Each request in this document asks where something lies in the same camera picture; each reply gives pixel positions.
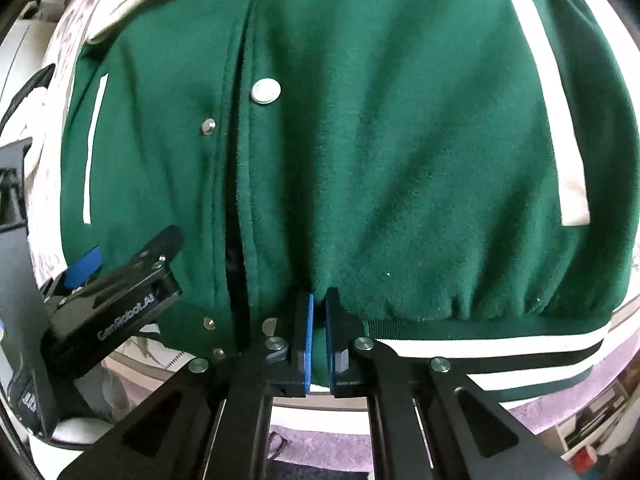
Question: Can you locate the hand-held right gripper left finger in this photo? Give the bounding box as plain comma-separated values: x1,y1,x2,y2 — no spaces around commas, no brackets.
57,292,316,480

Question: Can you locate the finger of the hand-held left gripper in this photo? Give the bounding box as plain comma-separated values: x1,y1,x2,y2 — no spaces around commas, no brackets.
42,245,104,303
125,225,184,272

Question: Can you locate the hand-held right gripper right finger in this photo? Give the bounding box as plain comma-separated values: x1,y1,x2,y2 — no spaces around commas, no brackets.
325,287,583,480

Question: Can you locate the green varsity jacket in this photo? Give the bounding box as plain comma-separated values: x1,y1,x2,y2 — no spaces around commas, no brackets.
60,0,636,403

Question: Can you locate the dark flat object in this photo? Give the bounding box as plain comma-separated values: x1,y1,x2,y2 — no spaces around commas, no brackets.
0,137,34,231

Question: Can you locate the white towel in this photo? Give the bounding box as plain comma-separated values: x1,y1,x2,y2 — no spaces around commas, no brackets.
0,65,66,201

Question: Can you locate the black cloth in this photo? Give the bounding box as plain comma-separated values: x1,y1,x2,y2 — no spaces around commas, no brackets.
0,65,56,131

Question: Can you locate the white wardrobe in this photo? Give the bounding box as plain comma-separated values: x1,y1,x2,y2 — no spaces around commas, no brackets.
0,15,61,111

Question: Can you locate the white storage shelf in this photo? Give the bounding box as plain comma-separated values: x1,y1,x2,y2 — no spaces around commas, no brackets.
555,380,636,476

